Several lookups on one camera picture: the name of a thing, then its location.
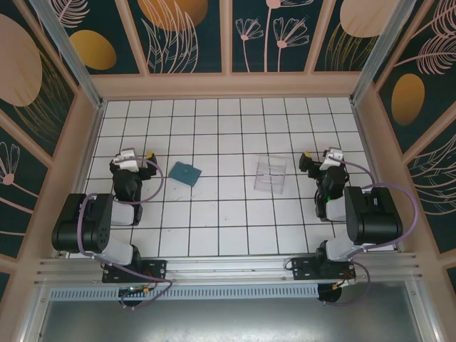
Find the teal card holder wallet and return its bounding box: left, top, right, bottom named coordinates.
left=167, top=161, right=202, bottom=189

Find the clear acrylic card stand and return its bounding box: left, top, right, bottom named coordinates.
left=252, top=155, right=288, bottom=195

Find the grey metal sheet panel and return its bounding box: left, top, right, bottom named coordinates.
left=35, top=298, right=428, bottom=342

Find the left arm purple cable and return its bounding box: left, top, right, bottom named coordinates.
left=77, top=158, right=174, bottom=309

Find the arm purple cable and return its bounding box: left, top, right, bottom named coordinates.
left=77, top=158, right=174, bottom=309
left=320, top=159, right=419, bottom=307

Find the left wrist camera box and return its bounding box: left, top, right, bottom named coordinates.
left=117, top=148, right=140, bottom=170

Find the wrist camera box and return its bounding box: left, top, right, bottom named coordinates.
left=318, top=147, right=346, bottom=172
left=117, top=148, right=140, bottom=170

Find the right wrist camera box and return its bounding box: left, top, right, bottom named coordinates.
left=318, top=147, right=346, bottom=172

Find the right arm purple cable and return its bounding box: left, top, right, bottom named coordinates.
left=320, top=159, right=419, bottom=307

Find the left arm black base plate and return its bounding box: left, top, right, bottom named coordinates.
left=102, top=259, right=168, bottom=284

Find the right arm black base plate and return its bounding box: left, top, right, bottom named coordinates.
left=291, top=256, right=357, bottom=282

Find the aluminium mounting rail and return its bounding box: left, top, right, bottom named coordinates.
left=33, top=252, right=423, bottom=286

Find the aluminium corner post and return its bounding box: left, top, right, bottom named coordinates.
left=30, top=0, right=105, bottom=108
left=349, top=0, right=427, bottom=105

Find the grey slotted cable duct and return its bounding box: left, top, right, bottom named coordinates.
left=49, top=284, right=320, bottom=301

